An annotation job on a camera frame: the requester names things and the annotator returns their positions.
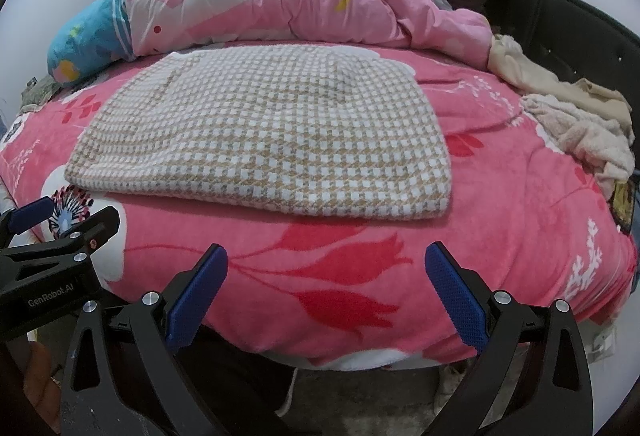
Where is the black padded headboard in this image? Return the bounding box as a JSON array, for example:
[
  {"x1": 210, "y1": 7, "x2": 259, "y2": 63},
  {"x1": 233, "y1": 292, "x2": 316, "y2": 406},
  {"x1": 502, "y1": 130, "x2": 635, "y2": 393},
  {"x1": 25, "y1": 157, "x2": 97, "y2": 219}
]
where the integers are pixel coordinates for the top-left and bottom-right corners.
[{"x1": 480, "y1": 0, "x2": 640, "y2": 127}]

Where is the beige checkered knit garment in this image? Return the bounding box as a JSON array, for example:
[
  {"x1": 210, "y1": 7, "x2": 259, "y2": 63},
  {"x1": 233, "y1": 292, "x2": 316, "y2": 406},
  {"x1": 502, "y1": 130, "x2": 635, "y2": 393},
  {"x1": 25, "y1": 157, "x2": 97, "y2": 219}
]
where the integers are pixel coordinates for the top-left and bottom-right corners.
[{"x1": 65, "y1": 43, "x2": 452, "y2": 221}]

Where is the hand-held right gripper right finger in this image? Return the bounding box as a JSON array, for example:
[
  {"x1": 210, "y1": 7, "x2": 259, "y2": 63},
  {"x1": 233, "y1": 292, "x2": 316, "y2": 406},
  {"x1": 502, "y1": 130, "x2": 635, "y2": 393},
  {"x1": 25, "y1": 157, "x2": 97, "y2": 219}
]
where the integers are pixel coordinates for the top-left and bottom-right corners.
[{"x1": 420, "y1": 241, "x2": 596, "y2": 436}]

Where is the pink floral blanket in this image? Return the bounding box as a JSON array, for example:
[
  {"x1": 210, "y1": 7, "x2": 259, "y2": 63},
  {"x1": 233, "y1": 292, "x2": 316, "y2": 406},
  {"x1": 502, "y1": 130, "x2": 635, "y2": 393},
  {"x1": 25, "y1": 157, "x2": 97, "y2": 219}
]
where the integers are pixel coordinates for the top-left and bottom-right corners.
[{"x1": 0, "y1": 41, "x2": 638, "y2": 364}]

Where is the white fluffy cloth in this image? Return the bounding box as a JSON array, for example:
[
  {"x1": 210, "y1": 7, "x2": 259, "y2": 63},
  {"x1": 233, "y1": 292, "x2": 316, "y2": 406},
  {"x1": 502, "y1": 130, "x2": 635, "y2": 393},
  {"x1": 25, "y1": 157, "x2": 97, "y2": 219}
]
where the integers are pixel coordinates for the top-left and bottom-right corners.
[{"x1": 520, "y1": 93, "x2": 636, "y2": 202}]

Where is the beige cloth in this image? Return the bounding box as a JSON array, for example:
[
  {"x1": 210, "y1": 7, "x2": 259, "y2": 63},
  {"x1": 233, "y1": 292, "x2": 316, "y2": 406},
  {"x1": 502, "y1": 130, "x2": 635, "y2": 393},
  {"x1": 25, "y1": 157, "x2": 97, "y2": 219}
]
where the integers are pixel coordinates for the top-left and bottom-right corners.
[{"x1": 487, "y1": 33, "x2": 633, "y2": 132}]

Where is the pink printed quilt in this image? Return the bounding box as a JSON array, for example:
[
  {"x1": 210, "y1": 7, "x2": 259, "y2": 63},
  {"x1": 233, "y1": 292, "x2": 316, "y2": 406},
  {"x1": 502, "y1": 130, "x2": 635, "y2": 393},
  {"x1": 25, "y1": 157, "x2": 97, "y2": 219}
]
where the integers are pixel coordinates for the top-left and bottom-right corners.
[{"x1": 47, "y1": 0, "x2": 493, "y2": 84}]

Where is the dark patterned cloth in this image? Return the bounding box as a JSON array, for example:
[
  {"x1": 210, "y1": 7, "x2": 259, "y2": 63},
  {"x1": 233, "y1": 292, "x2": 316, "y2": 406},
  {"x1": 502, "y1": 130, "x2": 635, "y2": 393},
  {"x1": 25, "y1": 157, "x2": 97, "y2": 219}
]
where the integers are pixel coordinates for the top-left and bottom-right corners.
[{"x1": 610, "y1": 178, "x2": 638, "y2": 237}]

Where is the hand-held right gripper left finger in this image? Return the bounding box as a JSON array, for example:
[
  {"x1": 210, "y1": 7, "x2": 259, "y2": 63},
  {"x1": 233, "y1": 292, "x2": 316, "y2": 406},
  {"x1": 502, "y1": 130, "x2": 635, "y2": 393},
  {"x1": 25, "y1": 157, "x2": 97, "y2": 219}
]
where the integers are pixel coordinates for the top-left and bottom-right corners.
[{"x1": 59, "y1": 242, "x2": 230, "y2": 436}]

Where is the white wall socket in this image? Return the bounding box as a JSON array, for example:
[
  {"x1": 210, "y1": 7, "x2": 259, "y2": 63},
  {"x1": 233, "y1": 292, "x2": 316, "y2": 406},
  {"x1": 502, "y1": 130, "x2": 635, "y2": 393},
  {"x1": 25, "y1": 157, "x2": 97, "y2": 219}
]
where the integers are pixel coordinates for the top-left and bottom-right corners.
[{"x1": 590, "y1": 328, "x2": 618, "y2": 364}]

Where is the person's left hand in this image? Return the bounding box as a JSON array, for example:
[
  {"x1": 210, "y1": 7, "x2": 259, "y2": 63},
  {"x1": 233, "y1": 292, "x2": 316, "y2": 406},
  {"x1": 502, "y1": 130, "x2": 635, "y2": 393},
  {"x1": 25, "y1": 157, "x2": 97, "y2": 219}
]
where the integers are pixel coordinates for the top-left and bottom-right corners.
[{"x1": 20, "y1": 341, "x2": 63, "y2": 436}]

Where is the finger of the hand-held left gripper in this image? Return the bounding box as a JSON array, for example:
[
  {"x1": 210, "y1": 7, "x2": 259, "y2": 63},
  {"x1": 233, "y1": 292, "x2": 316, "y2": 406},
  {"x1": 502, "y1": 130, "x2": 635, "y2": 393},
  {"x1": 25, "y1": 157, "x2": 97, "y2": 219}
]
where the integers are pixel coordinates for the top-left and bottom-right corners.
[
  {"x1": 0, "y1": 205, "x2": 122, "y2": 263},
  {"x1": 0, "y1": 196, "x2": 55, "y2": 242}
]

